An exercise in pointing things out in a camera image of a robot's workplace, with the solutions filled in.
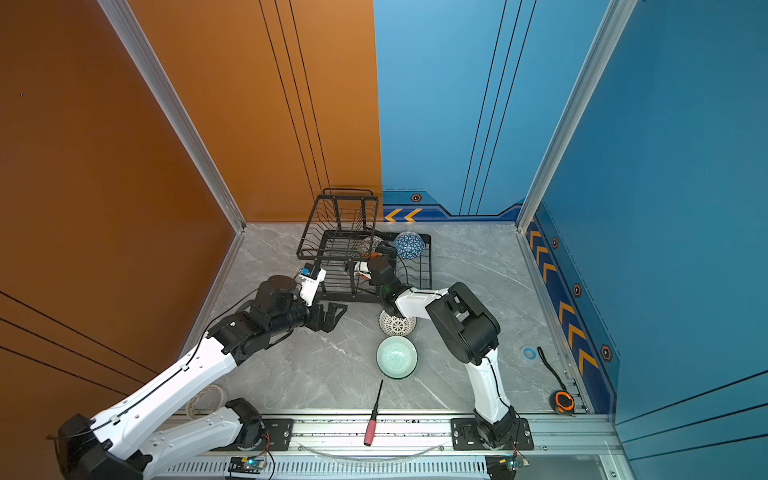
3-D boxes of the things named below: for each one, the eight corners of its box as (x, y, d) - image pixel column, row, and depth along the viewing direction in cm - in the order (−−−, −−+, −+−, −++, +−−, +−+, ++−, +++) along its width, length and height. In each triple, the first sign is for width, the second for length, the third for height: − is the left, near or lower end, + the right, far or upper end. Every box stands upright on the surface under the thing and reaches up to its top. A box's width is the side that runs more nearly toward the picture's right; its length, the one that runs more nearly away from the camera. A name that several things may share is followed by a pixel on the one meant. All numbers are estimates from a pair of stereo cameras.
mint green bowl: (377, 383, 83) (375, 375, 78) (378, 345, 90) (377, 336, 85) (417, 383, 83) (419, 375, 78) (415, 345, 90) (417, 336, 84)
